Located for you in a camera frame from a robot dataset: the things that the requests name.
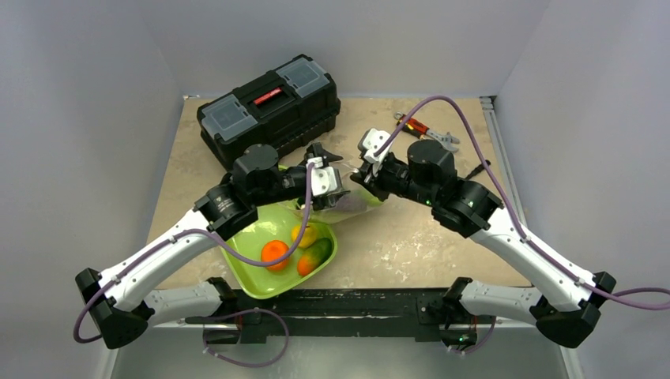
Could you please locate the clear zip top bag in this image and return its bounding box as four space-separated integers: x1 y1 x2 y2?
284 163 382 224

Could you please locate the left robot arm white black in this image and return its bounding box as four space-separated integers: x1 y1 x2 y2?
75 142 344 349

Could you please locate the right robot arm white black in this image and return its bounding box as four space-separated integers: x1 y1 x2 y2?
351 136 616 348

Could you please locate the toy yellow lemon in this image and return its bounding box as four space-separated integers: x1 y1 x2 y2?
291 223 320 249

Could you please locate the toy mango orange green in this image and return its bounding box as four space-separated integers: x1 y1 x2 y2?
297 238 333 276

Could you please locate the green plastic tray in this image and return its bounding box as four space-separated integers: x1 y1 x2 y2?
222 201 337 299

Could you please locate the toy orange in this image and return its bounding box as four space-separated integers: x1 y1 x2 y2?
261 240 289 272

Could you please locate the black hammer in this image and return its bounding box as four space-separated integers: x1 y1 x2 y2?
464 159 491 181

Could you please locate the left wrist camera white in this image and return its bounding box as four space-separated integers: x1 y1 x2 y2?
307 159 343 197

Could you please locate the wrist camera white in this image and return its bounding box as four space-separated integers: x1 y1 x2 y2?
358 128 390 182
307 159 343 197

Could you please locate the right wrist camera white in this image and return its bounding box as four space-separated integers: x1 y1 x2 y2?
358 128 390 182

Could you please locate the black toolbox red handle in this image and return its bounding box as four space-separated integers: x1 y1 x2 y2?
197 54 341 171

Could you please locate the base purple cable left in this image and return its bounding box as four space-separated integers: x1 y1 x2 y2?
202 307 291 367

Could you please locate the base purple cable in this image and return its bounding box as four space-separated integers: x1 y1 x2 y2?
202 307 291 367
447 313 499 357

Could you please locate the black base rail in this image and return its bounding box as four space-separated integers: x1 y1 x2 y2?
186 276 495 347

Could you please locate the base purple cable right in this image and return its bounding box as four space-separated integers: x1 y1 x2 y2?
447 313 499 357

